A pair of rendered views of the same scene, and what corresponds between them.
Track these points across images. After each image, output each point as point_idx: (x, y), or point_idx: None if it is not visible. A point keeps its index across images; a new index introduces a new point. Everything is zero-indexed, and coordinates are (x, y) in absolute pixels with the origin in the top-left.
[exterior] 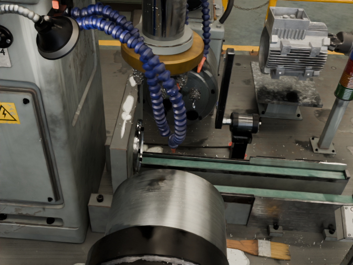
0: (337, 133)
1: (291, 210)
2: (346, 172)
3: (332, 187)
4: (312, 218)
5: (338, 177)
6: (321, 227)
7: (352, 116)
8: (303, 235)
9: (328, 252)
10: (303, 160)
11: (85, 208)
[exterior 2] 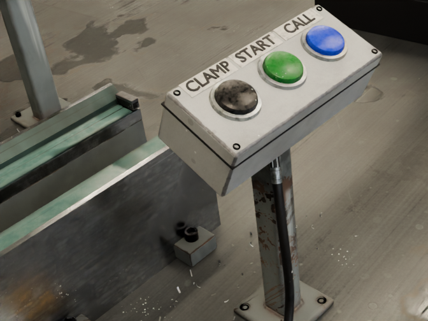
0: (59, 80)
1: (71, 253)
2: (123, 95)
3: (123, 151)
4: (134, 237)
5: (116, 118)
6: (165, 246)
7: (65, 41)
8: (144, 294)
9: (218, 282)
10: (15, 134)
11: None
